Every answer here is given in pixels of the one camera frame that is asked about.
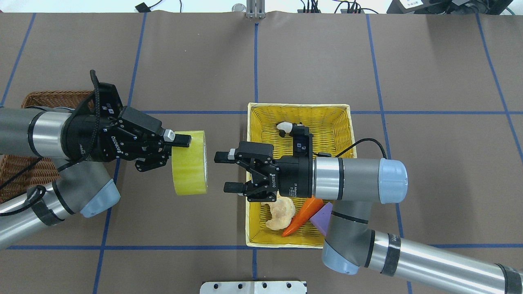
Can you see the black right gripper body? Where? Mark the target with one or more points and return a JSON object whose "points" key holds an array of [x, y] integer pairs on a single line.
{"points": [[295, 176]]}

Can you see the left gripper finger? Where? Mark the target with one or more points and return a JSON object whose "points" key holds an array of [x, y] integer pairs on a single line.
{"points": [[173, 139], [148, 164]]}

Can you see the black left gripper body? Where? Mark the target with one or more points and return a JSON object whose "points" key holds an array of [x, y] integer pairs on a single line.
{"points": [[88, 141]]}

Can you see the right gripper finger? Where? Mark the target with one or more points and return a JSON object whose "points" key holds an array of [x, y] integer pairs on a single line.
{"points": [[238, 187], [233, 156]]}

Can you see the yellow tape roll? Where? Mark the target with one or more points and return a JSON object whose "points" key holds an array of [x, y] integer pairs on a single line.
{"points": [[189, 166]]}

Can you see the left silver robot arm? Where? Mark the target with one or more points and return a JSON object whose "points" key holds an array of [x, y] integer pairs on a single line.
{"points": [[83, 187]]}

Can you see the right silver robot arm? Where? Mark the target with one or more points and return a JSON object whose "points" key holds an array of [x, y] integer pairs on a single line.
{"points": [[401, 220]]}

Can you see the yellow woven basket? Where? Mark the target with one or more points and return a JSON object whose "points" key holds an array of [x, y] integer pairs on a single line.
{"points": [[332, 130]]}

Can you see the brown wicker basket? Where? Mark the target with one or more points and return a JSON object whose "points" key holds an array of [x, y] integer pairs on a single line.
{"points": [[53, 110]]}

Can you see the bitten bread toy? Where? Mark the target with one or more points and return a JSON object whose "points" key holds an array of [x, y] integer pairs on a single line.
{"points": [[282, 212]]}

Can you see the orange toy carrot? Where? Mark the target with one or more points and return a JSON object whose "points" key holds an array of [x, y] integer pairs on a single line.
{"points": [[309, 208]]}

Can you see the toy panda figure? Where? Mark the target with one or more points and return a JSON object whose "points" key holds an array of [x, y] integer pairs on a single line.
{"points": [[287, 128]]}

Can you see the purple foam cube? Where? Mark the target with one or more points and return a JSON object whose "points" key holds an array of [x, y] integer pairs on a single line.
{"points": [[320, 220]]}

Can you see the small black device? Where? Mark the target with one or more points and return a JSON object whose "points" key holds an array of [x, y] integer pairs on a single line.
{"points": [[142, 8]]}

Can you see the orange black usb hub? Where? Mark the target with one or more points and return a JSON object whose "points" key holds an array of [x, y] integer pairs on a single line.
{"points": [[352, 9]]}

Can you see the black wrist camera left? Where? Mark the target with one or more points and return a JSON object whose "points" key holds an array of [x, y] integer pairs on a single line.
{"points": [[106, 98]]}

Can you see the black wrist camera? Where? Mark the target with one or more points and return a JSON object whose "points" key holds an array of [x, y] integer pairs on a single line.
{"points": [[106, 98], [302, 141]]}

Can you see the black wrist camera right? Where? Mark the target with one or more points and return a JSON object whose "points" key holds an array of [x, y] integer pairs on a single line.
{"points": [[302, 141]]}

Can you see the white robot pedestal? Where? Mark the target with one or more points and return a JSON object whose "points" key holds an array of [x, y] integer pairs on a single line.
{"points": [[254, 287]]}

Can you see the aluminium frame post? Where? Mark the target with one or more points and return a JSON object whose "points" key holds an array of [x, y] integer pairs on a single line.
{"points": [[255, 9]]}

